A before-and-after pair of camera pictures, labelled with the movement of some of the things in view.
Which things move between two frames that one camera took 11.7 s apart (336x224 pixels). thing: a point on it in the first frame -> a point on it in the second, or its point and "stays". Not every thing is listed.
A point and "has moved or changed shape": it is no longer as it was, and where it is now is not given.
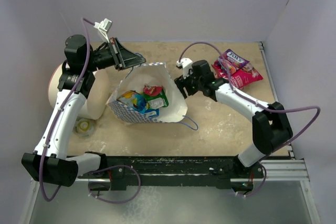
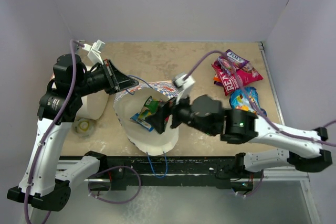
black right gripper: (181, 83) -> (157, 120)
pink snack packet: (244, 77) stays
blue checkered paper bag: (148, 95) has moved or changed shape
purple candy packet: (230, 61) stays
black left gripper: (129, 58) -> (123, 81)
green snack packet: (162, 95) -> (153, 105)
